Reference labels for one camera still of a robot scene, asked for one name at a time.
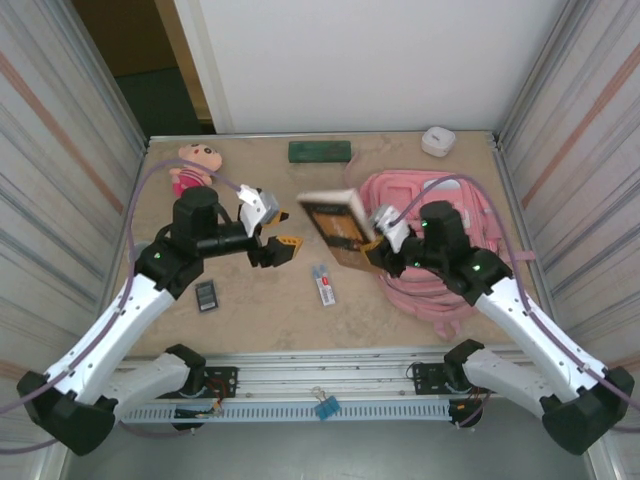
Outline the brown orange book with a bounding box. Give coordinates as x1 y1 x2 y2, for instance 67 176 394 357
296 187 386 275

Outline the clear pencil lead pack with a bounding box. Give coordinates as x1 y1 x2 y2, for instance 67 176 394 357
311 263 339 306

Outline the pink school backpack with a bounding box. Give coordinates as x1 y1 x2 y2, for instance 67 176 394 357
344 152 536 342

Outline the green pencil case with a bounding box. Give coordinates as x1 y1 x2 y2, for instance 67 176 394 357
287 140 354 165

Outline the small black barcode box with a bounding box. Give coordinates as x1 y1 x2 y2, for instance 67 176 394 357
193 280 221 315

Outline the pink plush doll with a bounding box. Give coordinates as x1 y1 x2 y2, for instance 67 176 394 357
168 143 225 199

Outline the small white plastic box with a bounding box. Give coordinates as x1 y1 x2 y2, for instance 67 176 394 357
420 126 457 160

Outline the thin aluminium edge strip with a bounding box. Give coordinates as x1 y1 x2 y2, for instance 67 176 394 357
147 130 501 144

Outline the blue binder clip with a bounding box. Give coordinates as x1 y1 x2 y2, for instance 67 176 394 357
310 387 340 421

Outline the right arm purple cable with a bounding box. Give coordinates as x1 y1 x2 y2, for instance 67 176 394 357
392 172 640 434

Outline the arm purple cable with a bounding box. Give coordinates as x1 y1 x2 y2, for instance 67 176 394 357
0 158 246 454
392 172 640 434

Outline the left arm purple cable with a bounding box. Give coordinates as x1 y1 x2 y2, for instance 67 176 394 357
0 158 246 454

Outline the aluminium rail frame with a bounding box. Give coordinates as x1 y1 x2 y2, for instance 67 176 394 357
112 349 551 401

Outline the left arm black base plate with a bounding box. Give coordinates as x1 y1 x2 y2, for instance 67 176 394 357
199 365 240 400

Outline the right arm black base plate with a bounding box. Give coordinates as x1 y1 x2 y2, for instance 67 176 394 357
407 362 451 396

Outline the white slotted cable duct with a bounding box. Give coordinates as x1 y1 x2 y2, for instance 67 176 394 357
121 402 451 425

